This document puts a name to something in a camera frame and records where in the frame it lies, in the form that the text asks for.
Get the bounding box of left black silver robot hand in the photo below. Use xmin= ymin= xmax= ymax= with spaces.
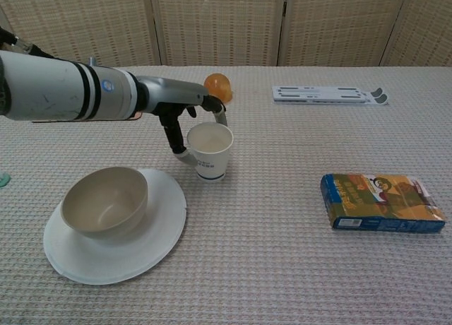
xmin=136 ymin=76 xmax=229 ymax=165

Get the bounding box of white paper cup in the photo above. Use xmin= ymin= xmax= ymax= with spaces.
xmin=186 ymin=122 xmax=234 ymax=182

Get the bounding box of beige bowl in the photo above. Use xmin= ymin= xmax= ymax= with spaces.
xmin=61 ymin=166 xmax=148 ymax=240

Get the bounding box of orange jelly cup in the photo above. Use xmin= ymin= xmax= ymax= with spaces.
xmin=203 ymin=73 xmax=234 ymax=103

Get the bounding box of white paper plate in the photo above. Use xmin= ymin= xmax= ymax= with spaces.
xmin=42 ymin=168 xmax=187 ymax=286

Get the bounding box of woven folding screen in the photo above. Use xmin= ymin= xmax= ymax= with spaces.
xmin=0 ymin=0 xmax=452 ymax=71

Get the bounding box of pale woven tablecloth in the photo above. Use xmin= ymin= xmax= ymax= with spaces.
xmin=0 ymin=65 xmax=452 ymax=325

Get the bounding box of white folded laptop stand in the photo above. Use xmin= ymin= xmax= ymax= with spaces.
xmin=271 ymin=85 xmax=390 ymax=106

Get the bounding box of colourful snack box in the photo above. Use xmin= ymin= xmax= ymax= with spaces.
xmin=320 ymin=172 xmax=446 ymax=235

